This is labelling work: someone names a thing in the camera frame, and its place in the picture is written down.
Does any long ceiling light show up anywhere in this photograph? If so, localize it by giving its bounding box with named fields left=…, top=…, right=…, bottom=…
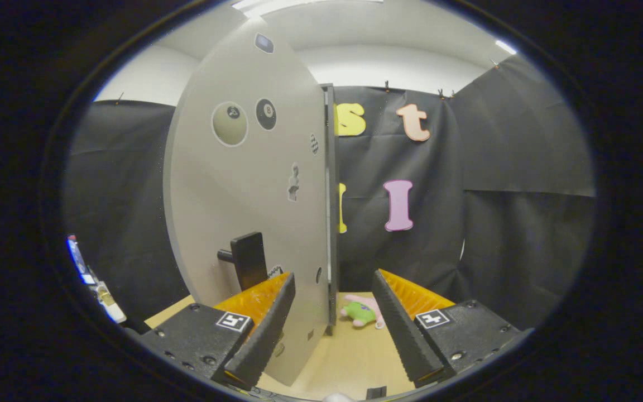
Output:
left=231, top=0, right=383, bottom=18

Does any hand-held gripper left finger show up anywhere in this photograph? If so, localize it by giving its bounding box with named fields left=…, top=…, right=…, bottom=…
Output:
left=140, top=272, right=296, bottom=391

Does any pink and green plush toy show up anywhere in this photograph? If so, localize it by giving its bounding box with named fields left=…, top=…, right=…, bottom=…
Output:
left=339, top=295, right=385, bottom=330

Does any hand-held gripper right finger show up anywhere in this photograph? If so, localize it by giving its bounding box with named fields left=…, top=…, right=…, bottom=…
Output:
left=371, top=269, right=534, bottom=390

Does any black door handle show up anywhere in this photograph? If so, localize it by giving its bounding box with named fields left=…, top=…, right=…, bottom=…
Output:
left=217, top=232, right=269, bottom=292

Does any black backdrop cloth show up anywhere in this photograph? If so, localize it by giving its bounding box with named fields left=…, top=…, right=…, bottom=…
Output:
left=65, top=53, right=598, bottom=330

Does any dark grey shoe cabinet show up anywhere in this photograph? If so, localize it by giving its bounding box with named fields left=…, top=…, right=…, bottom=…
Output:
left=321, top=84, right=338, bottom=328

